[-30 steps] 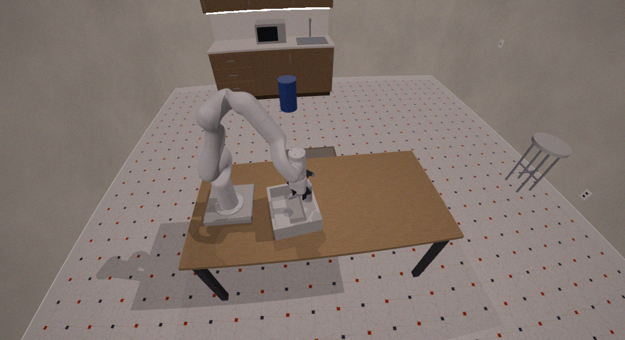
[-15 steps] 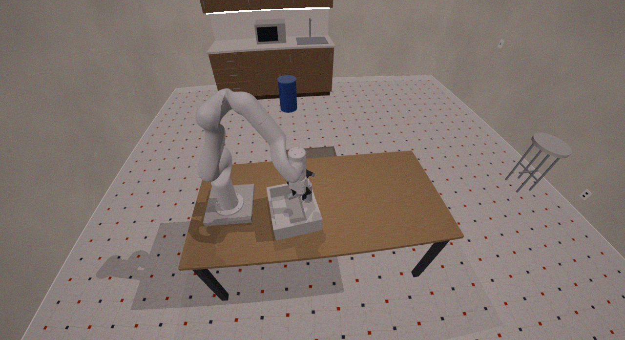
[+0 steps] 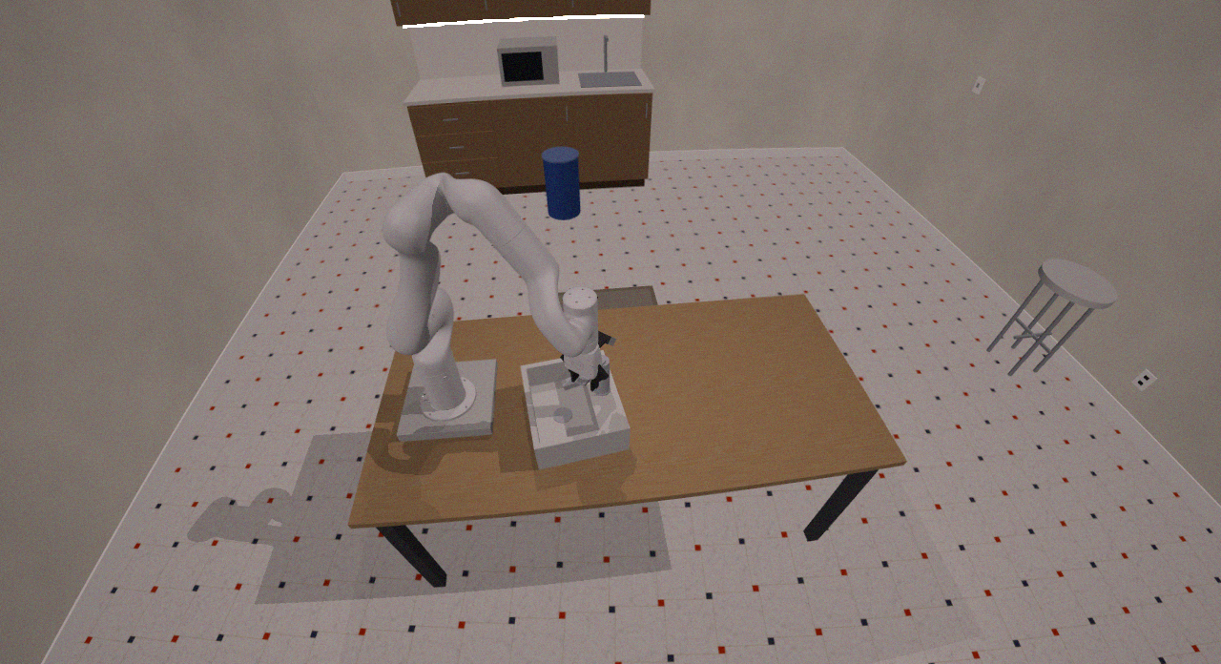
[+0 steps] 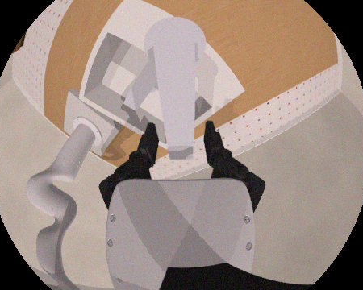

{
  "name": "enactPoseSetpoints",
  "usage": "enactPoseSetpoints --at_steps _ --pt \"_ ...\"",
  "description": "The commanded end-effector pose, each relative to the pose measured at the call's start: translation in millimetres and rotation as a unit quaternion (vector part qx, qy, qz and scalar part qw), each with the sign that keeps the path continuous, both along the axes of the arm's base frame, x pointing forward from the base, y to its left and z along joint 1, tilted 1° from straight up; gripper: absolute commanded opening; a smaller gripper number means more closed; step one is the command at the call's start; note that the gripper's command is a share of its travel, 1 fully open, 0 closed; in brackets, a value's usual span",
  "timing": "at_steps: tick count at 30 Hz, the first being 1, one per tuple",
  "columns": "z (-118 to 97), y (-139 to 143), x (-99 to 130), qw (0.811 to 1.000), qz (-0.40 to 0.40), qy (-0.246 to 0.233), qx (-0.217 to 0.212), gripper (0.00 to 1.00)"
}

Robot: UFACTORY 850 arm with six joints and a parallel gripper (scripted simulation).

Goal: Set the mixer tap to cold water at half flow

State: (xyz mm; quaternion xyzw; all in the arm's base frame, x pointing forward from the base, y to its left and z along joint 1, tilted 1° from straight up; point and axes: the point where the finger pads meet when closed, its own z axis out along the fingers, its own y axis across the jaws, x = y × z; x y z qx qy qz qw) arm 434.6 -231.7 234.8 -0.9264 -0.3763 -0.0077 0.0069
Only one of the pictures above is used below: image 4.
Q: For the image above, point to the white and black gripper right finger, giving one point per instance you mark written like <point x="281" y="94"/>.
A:
<point x="225" y="166"/>

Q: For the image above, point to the grey mixer tap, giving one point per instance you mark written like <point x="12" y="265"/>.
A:
<point x="174" y="45"/>

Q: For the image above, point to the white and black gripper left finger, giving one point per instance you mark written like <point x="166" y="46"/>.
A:
<point x="138" y="165"/>

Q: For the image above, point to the grey sink basin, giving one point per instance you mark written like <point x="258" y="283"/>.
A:
<point x="117" y="60"/>

